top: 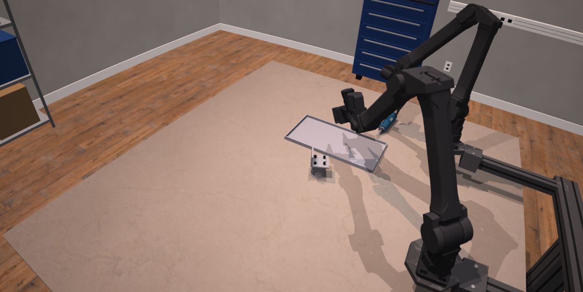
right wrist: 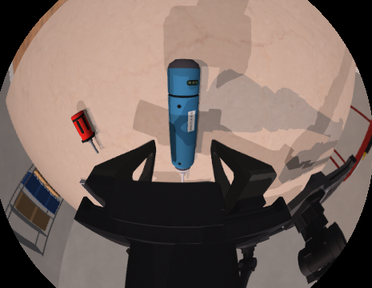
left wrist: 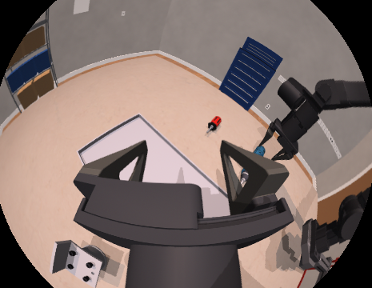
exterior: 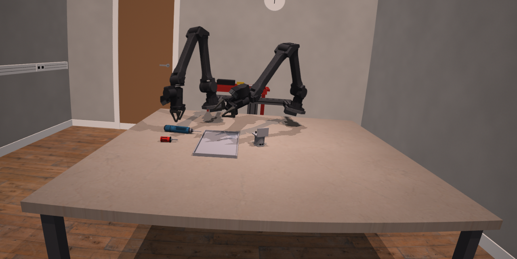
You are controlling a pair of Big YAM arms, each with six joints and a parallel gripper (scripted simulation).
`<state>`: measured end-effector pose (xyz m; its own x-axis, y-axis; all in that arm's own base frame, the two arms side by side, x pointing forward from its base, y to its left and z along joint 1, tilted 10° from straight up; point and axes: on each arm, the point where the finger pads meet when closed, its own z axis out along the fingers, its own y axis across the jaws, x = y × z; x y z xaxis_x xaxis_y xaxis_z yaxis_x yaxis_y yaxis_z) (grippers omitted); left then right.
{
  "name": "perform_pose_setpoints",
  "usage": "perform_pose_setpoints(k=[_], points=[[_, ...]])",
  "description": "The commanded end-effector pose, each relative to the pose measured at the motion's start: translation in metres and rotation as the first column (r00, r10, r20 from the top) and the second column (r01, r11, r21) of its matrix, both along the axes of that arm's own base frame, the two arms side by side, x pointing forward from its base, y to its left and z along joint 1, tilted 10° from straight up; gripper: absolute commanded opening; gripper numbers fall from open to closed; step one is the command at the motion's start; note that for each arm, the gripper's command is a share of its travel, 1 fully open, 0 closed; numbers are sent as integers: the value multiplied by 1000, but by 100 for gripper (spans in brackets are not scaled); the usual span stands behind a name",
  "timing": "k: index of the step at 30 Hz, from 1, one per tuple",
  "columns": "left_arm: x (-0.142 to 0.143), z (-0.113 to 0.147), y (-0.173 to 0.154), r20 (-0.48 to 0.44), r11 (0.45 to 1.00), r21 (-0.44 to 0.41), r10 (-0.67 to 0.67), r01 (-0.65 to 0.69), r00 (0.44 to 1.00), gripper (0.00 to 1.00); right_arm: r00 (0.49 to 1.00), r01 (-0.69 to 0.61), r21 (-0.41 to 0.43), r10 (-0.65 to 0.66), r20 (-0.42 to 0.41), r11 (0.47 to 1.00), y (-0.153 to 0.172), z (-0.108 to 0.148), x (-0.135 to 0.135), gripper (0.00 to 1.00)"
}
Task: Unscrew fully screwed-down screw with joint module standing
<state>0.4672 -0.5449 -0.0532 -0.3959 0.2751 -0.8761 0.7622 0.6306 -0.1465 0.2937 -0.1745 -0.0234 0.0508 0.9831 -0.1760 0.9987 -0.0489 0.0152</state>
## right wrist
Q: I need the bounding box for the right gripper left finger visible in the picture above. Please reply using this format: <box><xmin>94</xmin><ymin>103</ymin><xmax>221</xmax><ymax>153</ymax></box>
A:
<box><xmin>90</xmin><ymin>140</ymin><xmax>156</xmax><ymax>182</ymax></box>

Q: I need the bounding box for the red screwdriver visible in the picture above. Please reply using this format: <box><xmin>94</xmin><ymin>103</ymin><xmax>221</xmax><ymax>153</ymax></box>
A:
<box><xmin>71</xmin><ymin>110</ymin><xmax>98</xmax><ymax>152</ymax></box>

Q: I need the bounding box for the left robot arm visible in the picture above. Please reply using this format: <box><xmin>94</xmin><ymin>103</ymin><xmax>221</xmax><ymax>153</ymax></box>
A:
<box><xmin>238</xmin><ymin>245</ymin><xmax>257</xmax><ymax>288</ymax></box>

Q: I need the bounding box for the dark blue electric screwdriver barrel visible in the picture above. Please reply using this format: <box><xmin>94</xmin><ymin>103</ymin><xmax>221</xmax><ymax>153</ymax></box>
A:
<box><xmin>167</xmin><ymin>58</ymin><xmax>201</xmax><ymax>182</ymax></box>

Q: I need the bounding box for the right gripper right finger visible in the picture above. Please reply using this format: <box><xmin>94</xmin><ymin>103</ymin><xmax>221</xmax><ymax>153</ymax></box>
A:
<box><xmin>210</xmin><ymin>139</ymin><xmax>277</xmax><ymax>214</ymax></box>

